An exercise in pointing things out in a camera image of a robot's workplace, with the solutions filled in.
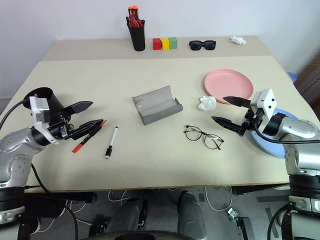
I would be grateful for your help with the grey open glasses case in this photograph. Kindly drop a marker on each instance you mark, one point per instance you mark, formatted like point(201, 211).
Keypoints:
point(156, 107)

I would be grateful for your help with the yellow wooden block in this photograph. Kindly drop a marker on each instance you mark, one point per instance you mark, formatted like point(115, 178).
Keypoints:
point(165, 44)

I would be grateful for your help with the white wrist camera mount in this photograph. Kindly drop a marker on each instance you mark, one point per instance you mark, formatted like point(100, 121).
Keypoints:
point(40, 112)
point(265, 100)

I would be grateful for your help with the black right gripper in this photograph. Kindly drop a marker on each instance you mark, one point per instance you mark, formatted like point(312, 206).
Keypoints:
point(253, 120)

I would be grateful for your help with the black pen cup with pens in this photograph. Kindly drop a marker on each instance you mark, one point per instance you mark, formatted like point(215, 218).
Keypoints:
point(137, 38)

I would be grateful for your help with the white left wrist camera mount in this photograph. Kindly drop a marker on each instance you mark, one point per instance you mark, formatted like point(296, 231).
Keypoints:
point(40, 112)

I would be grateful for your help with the green wooden block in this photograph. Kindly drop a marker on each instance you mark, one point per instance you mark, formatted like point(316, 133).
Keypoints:
point(173, 43)

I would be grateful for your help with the white marker with black cap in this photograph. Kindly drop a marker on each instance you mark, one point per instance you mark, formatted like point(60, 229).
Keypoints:
point(111, 141)

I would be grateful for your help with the pink round plate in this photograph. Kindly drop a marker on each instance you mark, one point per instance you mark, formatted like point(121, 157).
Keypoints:
point(228, 83)

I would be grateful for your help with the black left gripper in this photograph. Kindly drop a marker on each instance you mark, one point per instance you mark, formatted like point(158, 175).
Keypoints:
point(61, 126)

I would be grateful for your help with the black table frame bar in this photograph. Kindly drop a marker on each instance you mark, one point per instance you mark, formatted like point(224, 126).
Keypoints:
point(260, 190)
point(62, 197)

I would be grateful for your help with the blue plastic object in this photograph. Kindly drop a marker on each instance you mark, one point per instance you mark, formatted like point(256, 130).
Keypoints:
point(292, 77)

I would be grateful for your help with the red pen in cup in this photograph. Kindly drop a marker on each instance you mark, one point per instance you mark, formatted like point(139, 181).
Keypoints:
point(140, 23)

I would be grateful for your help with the thin-rimmed clear eyeglasses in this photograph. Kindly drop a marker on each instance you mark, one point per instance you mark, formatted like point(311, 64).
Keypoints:
point(193, 132)

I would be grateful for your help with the black sunglasses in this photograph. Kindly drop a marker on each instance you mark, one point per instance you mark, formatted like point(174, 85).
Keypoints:
point(195, 45)

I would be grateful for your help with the light blue round plate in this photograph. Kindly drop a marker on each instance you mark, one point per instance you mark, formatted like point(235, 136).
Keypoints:
point(271, 147)

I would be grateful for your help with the red wooden block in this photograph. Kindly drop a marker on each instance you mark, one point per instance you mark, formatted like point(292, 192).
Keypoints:
point(156, 44)

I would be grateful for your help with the small crumpled white tissue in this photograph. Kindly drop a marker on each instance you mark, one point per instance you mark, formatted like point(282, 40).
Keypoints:
point(237, 40)

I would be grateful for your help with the metal caster wheel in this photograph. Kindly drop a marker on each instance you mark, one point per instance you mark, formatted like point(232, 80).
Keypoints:
point(233, 214)

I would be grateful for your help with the black rounded shape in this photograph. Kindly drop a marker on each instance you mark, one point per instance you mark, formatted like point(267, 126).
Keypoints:
point(145, 236)

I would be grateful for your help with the orange-capped marker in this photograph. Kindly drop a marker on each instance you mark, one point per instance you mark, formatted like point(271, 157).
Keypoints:
point(135, 9)
point(130, 10)

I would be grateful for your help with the large crumpled white tissue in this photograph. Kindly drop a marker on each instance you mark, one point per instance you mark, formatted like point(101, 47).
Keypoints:
point(206, 103)

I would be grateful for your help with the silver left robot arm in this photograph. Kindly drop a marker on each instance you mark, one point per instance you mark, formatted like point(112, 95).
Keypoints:
point(17, 150)

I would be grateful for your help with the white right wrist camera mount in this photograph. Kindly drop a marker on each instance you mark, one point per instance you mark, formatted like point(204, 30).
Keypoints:
point(265, 100)

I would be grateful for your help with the dark grey rounded shape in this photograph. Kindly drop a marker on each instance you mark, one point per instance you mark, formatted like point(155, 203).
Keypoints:
point(127, 215)
point(191, 217)

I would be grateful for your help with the brown wooden cabinet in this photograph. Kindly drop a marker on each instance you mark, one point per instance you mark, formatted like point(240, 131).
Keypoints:
point(311, 80)

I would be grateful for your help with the empty black pen cup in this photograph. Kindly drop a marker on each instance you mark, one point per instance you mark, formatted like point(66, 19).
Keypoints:
point(47, 96)

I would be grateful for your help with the red marker pen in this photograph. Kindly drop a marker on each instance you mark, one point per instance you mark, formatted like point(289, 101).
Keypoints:
point(81, 145)

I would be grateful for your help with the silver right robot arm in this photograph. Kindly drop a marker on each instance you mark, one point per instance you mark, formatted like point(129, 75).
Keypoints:
point(300, 130)

